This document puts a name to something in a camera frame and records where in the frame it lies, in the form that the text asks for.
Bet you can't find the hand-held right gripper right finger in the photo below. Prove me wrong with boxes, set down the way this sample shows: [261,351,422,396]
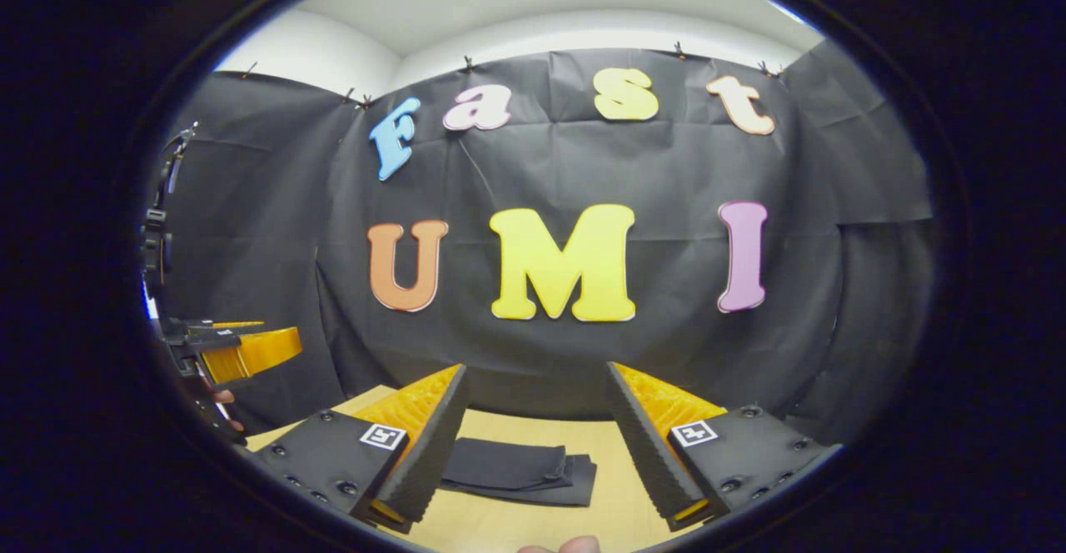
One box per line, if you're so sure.
[605,361,839,531]

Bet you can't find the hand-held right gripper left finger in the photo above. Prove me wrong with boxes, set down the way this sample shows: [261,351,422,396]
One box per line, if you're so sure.
[250,363,470,535]

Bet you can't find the black jeans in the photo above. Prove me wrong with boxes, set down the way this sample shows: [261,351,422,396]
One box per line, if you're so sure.
[439,437,598,509]

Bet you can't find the black backdrop cloth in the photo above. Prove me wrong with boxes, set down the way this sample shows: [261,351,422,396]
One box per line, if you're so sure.
[154,39,938,447]

